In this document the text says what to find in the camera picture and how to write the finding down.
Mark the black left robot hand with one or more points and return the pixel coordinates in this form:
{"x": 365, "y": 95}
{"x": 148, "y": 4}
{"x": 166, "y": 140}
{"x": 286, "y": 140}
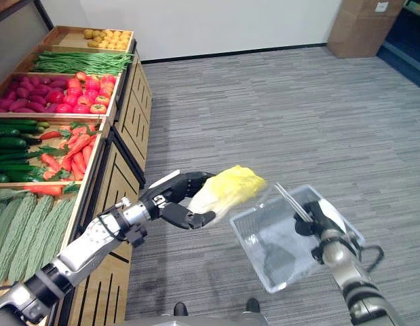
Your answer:
{"x": 169, "y": 197}

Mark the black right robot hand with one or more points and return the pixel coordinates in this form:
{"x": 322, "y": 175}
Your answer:
{"x": 323, "y": 217}

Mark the yellow napa cabbage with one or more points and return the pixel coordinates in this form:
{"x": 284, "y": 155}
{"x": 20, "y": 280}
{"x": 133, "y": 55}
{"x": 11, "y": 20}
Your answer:
{"x": 226, "y": 192}

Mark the clear plastic shopping basket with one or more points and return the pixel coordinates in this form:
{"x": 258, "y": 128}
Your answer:
{"x": 257, "y": 237}

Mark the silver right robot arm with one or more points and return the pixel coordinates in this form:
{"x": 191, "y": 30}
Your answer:
{"x": 345, "y": 268}

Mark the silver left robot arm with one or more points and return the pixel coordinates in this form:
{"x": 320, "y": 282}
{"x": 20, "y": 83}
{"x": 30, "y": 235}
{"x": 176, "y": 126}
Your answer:
{"x": 91, "y": 244}

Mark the orange carrot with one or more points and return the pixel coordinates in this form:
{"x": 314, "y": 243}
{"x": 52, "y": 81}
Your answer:
{"x": 50, "y": 162}
{"x": 79, "y": 145}
{"x": 87, "y": 155}
{"x": 76, "y": 171}
{"x": 43, "y": 190}
{"x": 50, "y": 135}
{"x": 79, "y": 162}

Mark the wooden produce display stand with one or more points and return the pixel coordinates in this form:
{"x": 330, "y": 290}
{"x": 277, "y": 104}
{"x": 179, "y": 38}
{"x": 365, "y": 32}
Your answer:
{"x": 128, "y": 112}

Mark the green bitter gourd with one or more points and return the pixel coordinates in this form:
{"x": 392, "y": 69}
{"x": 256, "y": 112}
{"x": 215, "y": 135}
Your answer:
{"x": 14, "y": 237}
{"x": 65, "y": 220}
{"x": 31, "y": 237}
{"x": 4, "y": 194}
{"x": 48, "y": 234}

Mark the dark right robot foot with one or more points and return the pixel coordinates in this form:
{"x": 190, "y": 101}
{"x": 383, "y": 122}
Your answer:
{"x": 253, "y": 305}

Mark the dark robot foot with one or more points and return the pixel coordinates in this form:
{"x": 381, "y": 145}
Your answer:
{"x": 180, "y": 309}
{"x": 253, "y": 305}

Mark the dark left robot foot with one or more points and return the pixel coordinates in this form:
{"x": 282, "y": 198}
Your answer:
{"x": 180, "y": 309}

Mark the red tomato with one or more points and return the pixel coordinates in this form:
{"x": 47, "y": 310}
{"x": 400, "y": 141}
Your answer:
{"x": 74, "y": 83}
{"x": 109, "y": 79}
{"x": 102, "y": 100}
{"x": 85, "y": 100}
{"x": 70, "y": 100}
{"x": 64, "y": 108}
{"x": 98, "y": 108}
{"x": 75, "y": 91}
{"x": 91, "y": 93}
{"x": 106, "y": 92}
{"x": 92, "y": 85}
{"x": 55, "y": 97}
{"x": 81, "y": 109}

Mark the purple sweet potato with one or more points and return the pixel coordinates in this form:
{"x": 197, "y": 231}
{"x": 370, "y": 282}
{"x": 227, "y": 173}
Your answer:
{"x": 18, "y": 104}
{"x": 22, "y": 92}
{"x": 26, "y": 85}
{"x": 38, "y": 100}
{"x": 57, "y": 84}
{"x": 36, "y": 107}
{"x": 4, "y": 104}
{"x": 23, "y": 110}
{"x": 39, "y": 92}

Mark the yellow orange fruit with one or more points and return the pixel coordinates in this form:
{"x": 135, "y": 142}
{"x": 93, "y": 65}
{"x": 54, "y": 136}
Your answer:
{"x": 113, "y": 45}
{"x": 109, "y": 34}
{"x": 124, "y": 34}
{"x": 123, "y": 44}

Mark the bunch of green beans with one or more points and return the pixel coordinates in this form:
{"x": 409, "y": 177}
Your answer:
{"x": 80, "y": 62}

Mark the yellow-brown potato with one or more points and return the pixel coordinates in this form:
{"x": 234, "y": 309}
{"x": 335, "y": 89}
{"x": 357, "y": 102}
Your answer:
{"x": 89, "y": 33}
{"x": 93, "y": 43}

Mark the brown cardboard box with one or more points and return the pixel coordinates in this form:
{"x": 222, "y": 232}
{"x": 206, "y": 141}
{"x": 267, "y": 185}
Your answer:
{"x": 359, "y": 30}

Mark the dark blue shelf unit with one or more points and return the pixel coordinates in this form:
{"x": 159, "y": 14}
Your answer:
{"x": 404, "y": 40}

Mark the white box label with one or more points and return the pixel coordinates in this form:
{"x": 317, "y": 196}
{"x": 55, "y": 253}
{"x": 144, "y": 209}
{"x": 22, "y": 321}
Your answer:
{"x": 382, "y": 6}

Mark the black metal shelf frame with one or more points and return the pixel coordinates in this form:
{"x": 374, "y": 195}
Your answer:
{"x": 23, "y": 8}

